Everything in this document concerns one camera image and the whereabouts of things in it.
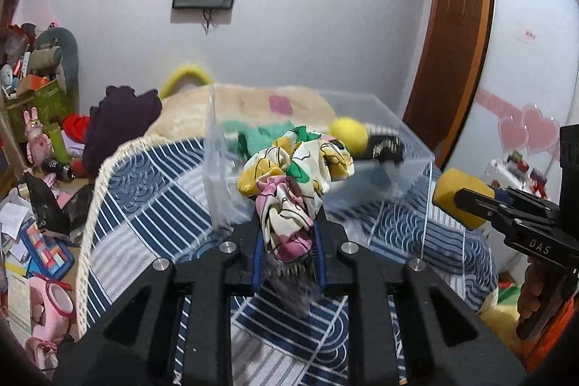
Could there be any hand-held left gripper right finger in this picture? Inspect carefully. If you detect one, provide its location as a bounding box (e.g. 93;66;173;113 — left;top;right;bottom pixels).
313;218;529;386

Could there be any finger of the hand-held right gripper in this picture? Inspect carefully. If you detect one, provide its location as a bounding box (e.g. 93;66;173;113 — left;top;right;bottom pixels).
455;202;559;238
453;185;562;216

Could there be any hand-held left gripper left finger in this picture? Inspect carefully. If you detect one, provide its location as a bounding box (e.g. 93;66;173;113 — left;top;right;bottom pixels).
54;221;267;386

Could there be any yellow sponge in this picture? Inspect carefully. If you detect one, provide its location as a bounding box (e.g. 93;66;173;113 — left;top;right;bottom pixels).
431;168;497;231

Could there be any clear plastic box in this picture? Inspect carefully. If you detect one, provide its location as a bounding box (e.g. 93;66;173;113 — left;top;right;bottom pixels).
201;83;437;235

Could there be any colourful printed scarf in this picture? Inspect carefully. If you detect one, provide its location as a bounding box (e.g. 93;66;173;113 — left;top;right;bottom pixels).
237;125;356;314

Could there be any person's right hand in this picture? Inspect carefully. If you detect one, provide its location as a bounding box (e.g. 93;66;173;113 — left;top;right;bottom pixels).
517;256;566;339

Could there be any black printed cloth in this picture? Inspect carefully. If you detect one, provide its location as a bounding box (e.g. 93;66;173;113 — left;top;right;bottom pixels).
356;132;406;166

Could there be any green knitted cloth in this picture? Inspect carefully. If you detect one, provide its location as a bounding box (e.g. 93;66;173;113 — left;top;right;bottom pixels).
221;119;296;157

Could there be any blue white patterned blanket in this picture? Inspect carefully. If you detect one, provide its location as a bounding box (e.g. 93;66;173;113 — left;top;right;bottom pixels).
76;136;499;386

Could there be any beige plush pillow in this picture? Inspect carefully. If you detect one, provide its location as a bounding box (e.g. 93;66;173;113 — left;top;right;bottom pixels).
145;83;336;143

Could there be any wooden wardrobe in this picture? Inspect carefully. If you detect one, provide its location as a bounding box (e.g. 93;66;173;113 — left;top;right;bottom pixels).
389;0;498;163

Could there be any dark purple cloth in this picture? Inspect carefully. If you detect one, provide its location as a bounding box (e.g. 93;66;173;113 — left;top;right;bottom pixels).
83;85;164;179

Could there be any pink plastic toy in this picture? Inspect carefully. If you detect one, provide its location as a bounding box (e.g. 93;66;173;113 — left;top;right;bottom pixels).
27;276;77;326

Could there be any black plastic bag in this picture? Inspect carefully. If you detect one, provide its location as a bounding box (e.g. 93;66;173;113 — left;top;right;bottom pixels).
24;173;95;238

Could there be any colourful blue pencil case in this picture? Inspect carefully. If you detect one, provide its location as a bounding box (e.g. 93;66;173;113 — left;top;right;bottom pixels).
17;220;76;279

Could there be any red cloth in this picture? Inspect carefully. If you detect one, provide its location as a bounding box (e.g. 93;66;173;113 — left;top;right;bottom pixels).
62;114;92;141

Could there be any green bottle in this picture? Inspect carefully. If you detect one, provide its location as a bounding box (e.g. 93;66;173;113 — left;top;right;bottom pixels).
49;128;72;166

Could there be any pink rabbit toy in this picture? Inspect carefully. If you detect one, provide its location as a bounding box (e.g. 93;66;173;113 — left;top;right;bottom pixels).
24;107;54;164

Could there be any green cardboard box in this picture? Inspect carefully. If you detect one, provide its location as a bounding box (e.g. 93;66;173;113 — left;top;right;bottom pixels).
4;75;71;131

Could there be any grey plush toy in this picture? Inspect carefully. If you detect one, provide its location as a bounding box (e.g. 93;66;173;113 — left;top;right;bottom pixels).
28;26;80;116

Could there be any yellow plush ring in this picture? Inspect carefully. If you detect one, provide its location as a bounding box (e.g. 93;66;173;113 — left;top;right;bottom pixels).
159;63;214;98

